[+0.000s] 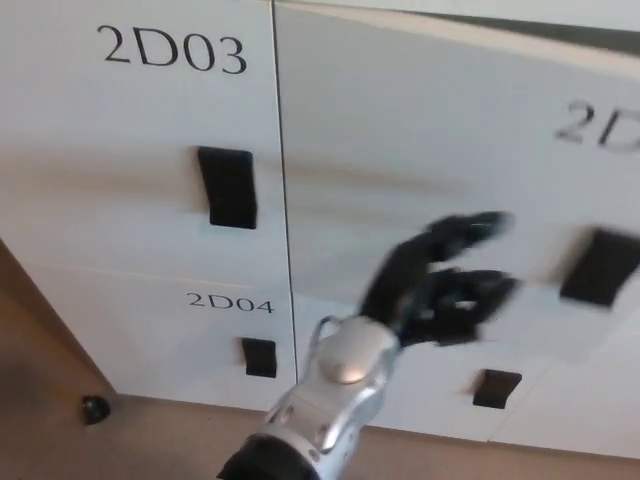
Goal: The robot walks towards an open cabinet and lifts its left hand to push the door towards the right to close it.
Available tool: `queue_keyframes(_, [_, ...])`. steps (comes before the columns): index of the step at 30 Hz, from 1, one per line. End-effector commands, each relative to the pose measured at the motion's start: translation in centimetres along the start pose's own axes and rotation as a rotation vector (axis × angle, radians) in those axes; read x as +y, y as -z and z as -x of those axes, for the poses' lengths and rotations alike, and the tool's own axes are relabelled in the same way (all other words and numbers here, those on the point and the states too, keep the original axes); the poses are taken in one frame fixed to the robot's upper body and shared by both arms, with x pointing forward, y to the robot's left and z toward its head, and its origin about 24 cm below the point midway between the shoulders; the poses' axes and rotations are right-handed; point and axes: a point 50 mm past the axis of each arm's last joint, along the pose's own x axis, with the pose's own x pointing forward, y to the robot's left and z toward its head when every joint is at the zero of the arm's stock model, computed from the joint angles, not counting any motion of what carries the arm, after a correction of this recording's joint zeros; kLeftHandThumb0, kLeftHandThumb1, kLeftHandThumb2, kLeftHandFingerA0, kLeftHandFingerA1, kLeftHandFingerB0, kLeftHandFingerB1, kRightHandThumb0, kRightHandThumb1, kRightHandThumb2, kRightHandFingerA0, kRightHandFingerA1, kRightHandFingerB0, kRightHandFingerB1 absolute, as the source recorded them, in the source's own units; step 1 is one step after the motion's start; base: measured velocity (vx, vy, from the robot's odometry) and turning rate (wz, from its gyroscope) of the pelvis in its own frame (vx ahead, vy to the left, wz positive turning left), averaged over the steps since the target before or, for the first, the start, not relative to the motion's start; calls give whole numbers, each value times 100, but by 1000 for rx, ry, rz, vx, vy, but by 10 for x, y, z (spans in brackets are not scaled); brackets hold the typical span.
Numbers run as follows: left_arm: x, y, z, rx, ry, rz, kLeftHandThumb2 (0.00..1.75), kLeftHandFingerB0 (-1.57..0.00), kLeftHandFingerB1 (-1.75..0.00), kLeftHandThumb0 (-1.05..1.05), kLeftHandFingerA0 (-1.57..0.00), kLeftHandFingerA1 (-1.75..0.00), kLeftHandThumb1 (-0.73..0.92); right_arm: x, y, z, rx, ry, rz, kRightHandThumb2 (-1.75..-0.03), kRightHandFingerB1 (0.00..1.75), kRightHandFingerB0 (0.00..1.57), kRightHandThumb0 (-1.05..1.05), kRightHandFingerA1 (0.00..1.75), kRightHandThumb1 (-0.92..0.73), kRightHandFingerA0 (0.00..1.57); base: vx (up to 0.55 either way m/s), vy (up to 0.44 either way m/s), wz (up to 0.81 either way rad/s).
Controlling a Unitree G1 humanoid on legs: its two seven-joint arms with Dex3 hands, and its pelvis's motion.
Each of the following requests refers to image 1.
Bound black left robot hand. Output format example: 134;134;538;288
357;209;524;349

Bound white locker door with lock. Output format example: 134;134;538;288
272;0;640;364

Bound white locker door 2D08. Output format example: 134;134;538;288
292;294;576;444

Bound white unmarked locker door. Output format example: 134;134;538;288
499;349;640;462

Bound black round door stop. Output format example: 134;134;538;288
81;394;112;427

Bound white locker door 2D03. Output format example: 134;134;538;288
0;0;291;291

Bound black recessed door handle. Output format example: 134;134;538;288
559;227;640;312
241;337;278;378
196;145;259;231
472;368;524;409

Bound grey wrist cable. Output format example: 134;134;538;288
306;314;351;354

